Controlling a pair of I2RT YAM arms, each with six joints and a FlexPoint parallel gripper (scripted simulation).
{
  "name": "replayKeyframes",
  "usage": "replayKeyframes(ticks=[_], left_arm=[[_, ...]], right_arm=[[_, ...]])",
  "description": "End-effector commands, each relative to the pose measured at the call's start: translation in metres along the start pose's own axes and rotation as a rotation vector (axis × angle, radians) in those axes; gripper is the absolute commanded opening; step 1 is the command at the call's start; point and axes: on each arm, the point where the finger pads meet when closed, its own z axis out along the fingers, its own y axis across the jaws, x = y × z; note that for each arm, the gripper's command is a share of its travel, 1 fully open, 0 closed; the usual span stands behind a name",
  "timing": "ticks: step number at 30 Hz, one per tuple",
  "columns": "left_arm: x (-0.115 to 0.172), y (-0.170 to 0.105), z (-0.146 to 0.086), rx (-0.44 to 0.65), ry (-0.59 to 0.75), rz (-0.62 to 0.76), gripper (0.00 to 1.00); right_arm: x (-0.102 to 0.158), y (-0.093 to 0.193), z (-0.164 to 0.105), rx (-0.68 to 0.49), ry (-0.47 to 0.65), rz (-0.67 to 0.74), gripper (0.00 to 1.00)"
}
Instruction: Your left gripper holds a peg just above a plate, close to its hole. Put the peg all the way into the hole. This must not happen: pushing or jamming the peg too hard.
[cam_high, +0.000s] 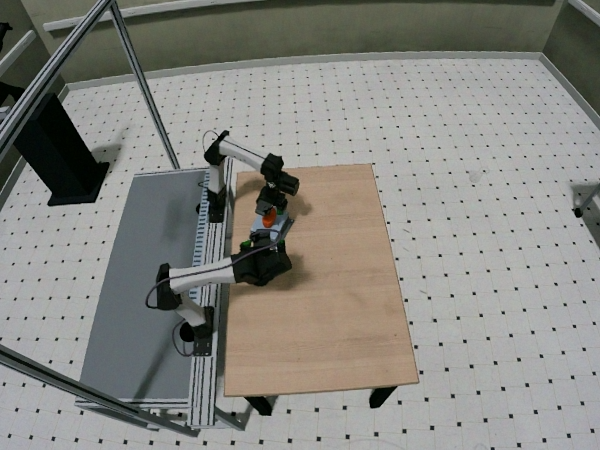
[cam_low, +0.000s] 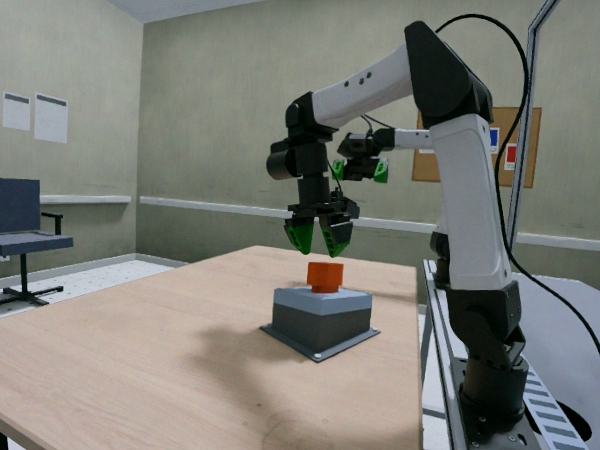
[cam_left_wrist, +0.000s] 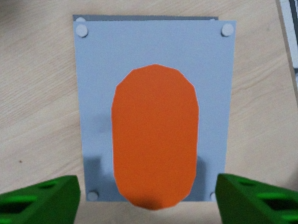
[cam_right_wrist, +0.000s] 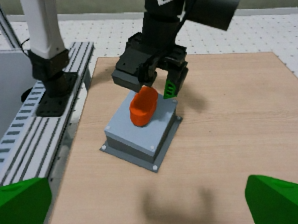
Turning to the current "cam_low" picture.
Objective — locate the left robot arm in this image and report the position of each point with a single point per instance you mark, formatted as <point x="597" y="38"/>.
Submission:
<point x="483" y="299"/>

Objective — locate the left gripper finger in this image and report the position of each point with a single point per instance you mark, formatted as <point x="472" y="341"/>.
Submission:
<point x="333" y="250"/>
<point x="301" y="237"/>

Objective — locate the orange peg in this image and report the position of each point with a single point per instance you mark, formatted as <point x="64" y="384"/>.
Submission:
<point x="325" y="277"/>

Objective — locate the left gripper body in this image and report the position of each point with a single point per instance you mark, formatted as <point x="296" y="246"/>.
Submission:
<point x="315" y="201"/>

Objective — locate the grey flat panel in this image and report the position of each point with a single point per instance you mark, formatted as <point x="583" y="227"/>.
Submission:
<point x="562" y="393"/>

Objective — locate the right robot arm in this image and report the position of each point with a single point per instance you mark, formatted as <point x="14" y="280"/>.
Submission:
<point x="371" y="145"/>

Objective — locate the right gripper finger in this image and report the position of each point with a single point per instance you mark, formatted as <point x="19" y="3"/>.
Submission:
<point x="380" y="174"/>
<point x="338" y="170"/>

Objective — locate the grey slotted aluminium rail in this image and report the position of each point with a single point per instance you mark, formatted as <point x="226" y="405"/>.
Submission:
<point x="447" y="345"/>

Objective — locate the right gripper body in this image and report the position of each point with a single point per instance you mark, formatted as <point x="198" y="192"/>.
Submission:
<point x="366" y="170"/>

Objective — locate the light blue metal plate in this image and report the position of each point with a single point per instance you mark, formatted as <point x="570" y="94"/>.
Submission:
<point x="303" y="299"/>

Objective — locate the grey metal extrusion beam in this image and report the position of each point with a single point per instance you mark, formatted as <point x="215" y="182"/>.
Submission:
<point x="543" y="13"/>

